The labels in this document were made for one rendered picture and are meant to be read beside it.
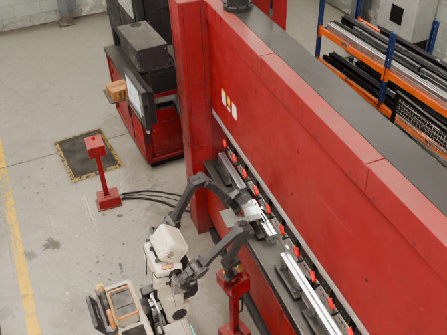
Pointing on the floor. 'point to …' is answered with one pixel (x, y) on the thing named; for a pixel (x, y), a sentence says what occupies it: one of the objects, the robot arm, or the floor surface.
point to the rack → (381, 72)
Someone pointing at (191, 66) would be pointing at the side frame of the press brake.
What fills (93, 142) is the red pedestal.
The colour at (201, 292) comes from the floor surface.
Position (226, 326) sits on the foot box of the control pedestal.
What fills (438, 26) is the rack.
